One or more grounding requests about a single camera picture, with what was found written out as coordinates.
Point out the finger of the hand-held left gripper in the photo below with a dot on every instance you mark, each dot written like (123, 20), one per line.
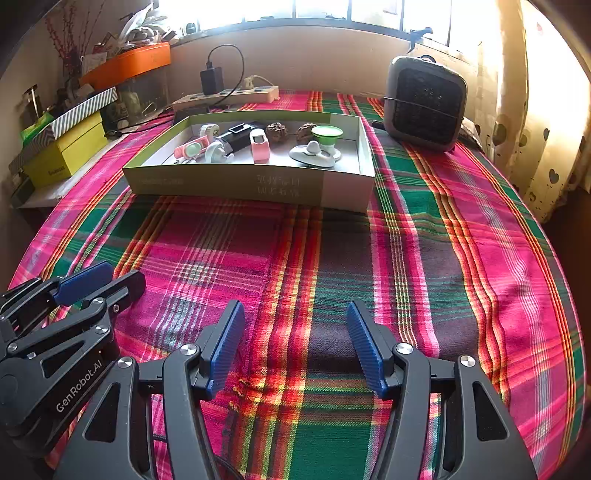
(85, 281)
(124, 288)

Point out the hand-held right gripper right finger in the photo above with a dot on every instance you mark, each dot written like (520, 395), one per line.
(364, 350)

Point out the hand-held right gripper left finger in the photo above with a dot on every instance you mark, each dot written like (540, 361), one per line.
(226, 346)

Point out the green and white cardboard box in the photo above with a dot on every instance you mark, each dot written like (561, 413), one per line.
(231, 187)

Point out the small white round holder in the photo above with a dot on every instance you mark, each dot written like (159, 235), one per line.
(217, 152)

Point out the white round cap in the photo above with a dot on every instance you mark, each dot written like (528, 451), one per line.
(211, 131)

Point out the black rectangular device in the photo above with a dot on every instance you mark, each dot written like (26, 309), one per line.
(238, 136)

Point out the white hat-shaped object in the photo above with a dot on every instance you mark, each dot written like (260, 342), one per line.
(309, 157)

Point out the brown walnut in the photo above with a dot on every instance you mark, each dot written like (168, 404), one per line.
(277, 130)
(304, 131)

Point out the green-topped mushroom holder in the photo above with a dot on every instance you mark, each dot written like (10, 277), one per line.
(327, 134)

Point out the plaid tablecloth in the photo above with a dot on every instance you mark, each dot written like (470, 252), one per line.
(415, 277)

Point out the striped gift box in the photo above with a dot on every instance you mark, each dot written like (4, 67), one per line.
(51, 194)

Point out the yellow box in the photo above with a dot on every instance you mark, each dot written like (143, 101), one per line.
(69, 150)

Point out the green tissue pack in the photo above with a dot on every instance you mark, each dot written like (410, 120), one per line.
(37, 125)

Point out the metal cup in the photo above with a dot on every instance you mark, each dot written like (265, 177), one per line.
(31, 104)

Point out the clear plastic container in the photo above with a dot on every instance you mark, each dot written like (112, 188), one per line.
(143, 94)

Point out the orange box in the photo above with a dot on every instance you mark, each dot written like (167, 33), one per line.
(129, 64)

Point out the black charger adapter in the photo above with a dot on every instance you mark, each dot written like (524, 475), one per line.
(211, 81)

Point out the small black cylinder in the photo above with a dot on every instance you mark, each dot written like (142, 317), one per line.
(378, 124)

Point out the white power strip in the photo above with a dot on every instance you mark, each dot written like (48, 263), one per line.
(249, 96)

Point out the red berry branches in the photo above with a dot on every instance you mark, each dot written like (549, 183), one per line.
(67, 41)

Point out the grey portable heater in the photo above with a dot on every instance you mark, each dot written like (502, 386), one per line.
(425, 106)

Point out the pile of plastic bags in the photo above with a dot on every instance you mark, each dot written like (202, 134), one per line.
(141, 27)

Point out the cream heart-print curtain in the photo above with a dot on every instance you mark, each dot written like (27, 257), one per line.
(526, 115)

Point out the window with metal bars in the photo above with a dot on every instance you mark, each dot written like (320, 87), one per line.
(323, 9)

